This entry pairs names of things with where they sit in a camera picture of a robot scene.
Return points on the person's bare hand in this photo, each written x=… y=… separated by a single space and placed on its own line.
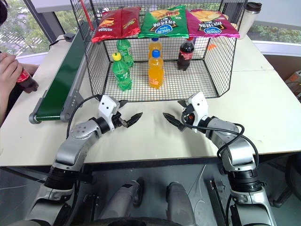
x=9 y=69

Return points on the black bar under table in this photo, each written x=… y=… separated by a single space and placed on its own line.
x=215 y=195

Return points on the wide red chips bag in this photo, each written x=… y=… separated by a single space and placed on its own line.
x=108 y=23

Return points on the green chips bag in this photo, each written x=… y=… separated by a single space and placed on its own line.
x=164 y=23

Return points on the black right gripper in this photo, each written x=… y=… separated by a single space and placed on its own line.
x=188 y=115

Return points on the small orange object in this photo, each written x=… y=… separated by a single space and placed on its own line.
x=212 y=47

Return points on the brown cardboard box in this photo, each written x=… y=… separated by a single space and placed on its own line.
x=294 y=82

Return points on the orange soda bottle blue cap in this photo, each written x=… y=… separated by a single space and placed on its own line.
x=155 y=73
x=155 y=44

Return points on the green soda bottle yellow cap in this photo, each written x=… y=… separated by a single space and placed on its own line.
x=121 y=74

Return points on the cola bottle red label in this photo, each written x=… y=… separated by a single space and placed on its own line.
x=28 y=84
x=184 y=55

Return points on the person's dark haired head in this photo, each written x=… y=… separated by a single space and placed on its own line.
x=2 y=10

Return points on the narrow red chips bag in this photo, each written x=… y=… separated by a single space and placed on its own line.
x=129 y=22

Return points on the dark grey rounded shape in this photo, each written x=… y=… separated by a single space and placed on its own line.
x=179 y=202
x=122 y=200

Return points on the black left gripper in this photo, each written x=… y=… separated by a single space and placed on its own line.
x=116 y=118

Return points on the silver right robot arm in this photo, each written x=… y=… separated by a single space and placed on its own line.
x=235 y=150

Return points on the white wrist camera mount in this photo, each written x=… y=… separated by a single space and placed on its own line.
x=107 y=106
x=200 y=106

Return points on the white tumbler black lid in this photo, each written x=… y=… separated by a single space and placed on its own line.
x=250 y=21

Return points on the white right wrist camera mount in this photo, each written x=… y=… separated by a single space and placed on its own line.
x=200 y=106

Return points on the magenta chips bag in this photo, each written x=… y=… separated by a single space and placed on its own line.
x=211 y=23

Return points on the black power adapter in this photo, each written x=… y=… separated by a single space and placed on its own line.
x=69 y=36

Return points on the green conveyor belt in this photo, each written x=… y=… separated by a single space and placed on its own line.
x=63 y=70

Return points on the black chair base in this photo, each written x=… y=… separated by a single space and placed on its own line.
x=291 y=174

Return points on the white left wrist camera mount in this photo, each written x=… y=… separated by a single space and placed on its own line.
x=107 y=106

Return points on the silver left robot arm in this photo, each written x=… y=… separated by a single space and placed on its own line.
x=75 y=139

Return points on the red bar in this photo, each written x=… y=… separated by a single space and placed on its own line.
x=85 y=16

